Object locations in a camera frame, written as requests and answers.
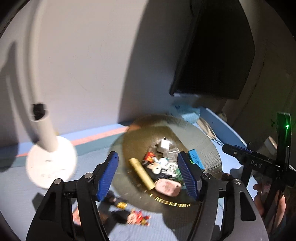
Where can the small red-dressed figurine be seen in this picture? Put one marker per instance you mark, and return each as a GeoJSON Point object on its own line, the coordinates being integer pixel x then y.
{"type": "Point", "coordinates": [132, 217]}

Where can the amber ribbed glass plate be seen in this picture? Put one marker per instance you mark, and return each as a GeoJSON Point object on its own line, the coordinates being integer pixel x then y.
{"type": "Point", "coordinates": [155, 141]}

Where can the red lighter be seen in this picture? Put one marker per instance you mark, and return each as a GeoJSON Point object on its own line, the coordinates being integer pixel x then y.
{"type": "Point", "coordinates": [149, 157]}

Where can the black fashion lighter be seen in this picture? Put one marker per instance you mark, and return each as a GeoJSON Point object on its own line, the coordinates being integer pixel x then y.
{"type": "Point", "coordinates": [114, 200]}

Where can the clear correction tape dispenser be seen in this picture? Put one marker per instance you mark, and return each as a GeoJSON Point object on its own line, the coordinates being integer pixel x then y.
{"type": "Point", "coordinates": [172, 154]}

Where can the white USB charger cube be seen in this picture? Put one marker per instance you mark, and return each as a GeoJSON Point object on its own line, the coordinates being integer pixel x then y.
{"type": "Point", "coordinates": [164, 145]}

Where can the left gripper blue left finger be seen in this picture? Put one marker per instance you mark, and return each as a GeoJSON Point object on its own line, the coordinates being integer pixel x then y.
{"type": "Point", "coordinates": [105, 175]}

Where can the beige face mask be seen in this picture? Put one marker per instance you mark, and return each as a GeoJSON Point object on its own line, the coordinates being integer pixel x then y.
{"type": "Point", "coordinates": [205, 127]}

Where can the white desk lamp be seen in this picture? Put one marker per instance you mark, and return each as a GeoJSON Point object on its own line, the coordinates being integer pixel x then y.
{"type": "Point", "coordinates": [52, 158]}

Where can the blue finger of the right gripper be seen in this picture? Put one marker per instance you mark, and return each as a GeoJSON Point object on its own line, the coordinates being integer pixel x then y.
{"type": "Point", "coordinates": [231, 151]}
{"type": "Point", "coordinates": [242, 149]}

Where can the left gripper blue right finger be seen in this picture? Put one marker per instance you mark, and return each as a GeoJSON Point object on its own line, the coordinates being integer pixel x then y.
{"type": "Point", "coordinates": [191, 174]}

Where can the yellow lighter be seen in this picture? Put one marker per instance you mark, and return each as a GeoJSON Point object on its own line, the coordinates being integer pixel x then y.
{"type": "Point", "coordinates": [143, 175]}

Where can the pink speckled eraser case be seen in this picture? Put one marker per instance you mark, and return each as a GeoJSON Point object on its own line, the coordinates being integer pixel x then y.
{"type": "Point", "coordinates": [168, 187]}

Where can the black monitor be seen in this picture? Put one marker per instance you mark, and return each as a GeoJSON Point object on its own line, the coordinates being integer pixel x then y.
{"type": "Point", "coordinates": [218, 52]}

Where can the black-haired chibi figurine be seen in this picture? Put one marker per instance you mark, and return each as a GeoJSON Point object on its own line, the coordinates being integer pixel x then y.
{"type": "Point", "coordinates": [162, 169]}

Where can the blue lighter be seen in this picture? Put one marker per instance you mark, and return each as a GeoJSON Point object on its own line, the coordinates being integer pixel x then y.
{"type": "Point", "coordinates": [194, 158]}

